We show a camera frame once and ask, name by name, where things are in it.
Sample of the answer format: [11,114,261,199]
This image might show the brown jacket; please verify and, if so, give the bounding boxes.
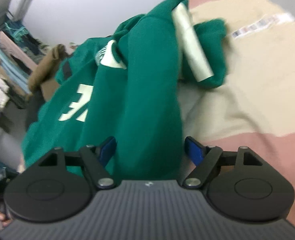
[28,44,69,102]

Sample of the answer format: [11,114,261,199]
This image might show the hanging clothes on rack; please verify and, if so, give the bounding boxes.
[0,17,51,109]

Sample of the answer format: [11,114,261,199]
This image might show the patchwork bed cover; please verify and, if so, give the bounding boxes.
[174,0,295,226]

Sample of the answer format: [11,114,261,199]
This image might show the green hooded sweatshirt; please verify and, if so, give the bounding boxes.
[22,0,227,181]

